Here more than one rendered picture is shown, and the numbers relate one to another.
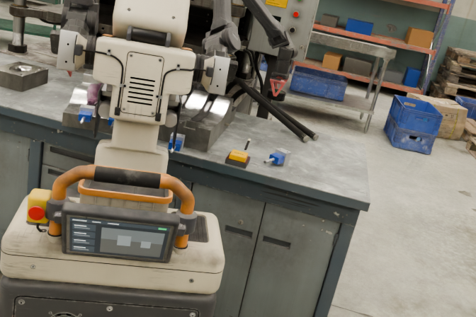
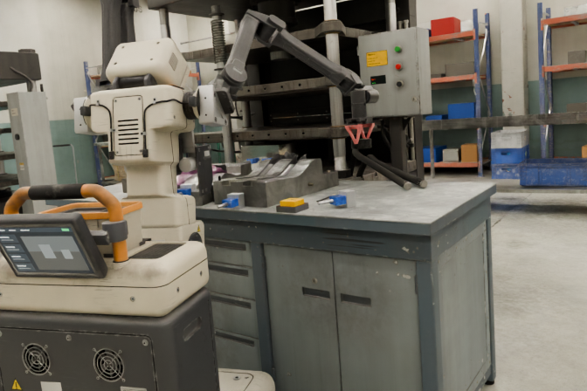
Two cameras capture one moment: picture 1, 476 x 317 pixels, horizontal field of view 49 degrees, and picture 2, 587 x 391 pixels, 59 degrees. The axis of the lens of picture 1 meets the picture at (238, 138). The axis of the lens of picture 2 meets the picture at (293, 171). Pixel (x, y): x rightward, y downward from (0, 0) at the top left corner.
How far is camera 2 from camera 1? 0.96 m
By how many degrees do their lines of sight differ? 30
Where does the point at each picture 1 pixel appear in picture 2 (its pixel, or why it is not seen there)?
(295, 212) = (364, 257)
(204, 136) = (261, 190)
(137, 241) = (58, 250)
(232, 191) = (296, 244)
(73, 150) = not seen: hidden behind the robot
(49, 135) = not seen: hidden behind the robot
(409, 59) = not seen: outside the picture
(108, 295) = (65, 322)
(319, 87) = (555, 175)
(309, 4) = (410, 51)
